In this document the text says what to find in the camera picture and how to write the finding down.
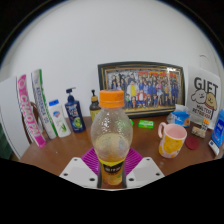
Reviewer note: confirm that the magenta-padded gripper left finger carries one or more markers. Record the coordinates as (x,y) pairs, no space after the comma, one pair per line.
(77,169)

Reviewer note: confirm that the dark blue pump bottle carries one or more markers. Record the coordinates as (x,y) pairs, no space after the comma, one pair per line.
(75,115)

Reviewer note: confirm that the framed group picture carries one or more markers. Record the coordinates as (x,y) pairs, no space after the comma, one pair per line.
(150,86)

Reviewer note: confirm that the white blue-capped shampoo bottle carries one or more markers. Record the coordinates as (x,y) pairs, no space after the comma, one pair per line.
(60,120)

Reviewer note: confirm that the dark amber pump bottle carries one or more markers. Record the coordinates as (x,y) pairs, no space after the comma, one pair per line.
(94,106)

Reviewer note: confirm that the blue detergent bottle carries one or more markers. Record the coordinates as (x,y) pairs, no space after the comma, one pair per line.
(218,131)

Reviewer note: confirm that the orange-capped clear drink bottle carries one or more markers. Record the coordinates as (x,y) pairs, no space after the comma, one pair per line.
(111,133)

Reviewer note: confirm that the pink and yellow mug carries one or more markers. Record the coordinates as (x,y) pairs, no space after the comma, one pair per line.
(171,141)

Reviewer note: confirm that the blue tissue pack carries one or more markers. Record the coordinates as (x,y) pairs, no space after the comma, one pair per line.
(180,117)

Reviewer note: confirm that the white printed paper bag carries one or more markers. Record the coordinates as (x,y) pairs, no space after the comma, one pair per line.
(203,96)

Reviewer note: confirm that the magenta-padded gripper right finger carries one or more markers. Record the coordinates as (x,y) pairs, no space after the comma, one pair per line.
(146,169)

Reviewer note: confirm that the small green pack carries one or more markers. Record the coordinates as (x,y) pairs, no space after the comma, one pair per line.
(132,122)
(145,124)

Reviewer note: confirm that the tall pink box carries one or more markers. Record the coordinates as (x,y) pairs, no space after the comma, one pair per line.
(29,110)

